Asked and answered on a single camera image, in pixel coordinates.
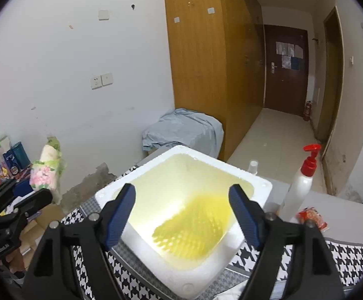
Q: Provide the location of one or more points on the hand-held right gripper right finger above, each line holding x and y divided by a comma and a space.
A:
244, 215

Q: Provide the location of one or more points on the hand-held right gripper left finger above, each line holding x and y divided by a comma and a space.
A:
119, 218

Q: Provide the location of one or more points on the white foam box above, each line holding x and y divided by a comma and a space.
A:
181, 156

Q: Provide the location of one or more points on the cardboard box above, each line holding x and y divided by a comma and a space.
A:
47, 222

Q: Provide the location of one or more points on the floral tissue roll pack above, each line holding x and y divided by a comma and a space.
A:
47, 165

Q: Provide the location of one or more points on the teal box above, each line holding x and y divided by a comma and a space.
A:
21, 154

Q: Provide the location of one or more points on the green and white box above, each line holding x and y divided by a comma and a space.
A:
1, 145

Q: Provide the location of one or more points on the small clear spray bottle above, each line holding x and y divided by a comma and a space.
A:
253, 166

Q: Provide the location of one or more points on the white pump bottle red top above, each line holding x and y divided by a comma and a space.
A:
297, 190

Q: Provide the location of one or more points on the red snack packet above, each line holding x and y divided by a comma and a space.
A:
309, 215

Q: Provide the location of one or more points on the houndstooth tablecloth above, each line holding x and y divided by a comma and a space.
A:
341, 256

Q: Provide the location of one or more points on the grey-blue cloth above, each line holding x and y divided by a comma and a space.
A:
181, 128

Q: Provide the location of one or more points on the red fire extinguisher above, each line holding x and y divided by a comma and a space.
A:
307, 111

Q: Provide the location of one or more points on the dark brown entrance door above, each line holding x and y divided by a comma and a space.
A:
281, 84

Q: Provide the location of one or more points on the wooden wardrobe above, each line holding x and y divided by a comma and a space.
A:
200, 68

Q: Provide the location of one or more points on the blue paper notice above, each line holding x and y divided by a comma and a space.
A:
292, 62

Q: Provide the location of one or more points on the wooden side door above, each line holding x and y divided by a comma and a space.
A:
331, 75

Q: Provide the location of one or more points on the white paper notice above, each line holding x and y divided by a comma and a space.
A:
289, 49

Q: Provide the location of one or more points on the white wardrobe sticker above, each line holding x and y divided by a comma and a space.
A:
211, 10
176, 19

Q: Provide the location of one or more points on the white wall socket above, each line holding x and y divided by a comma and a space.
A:
96, 82

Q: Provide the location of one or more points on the small white wall switch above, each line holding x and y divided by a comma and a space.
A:
351, 61

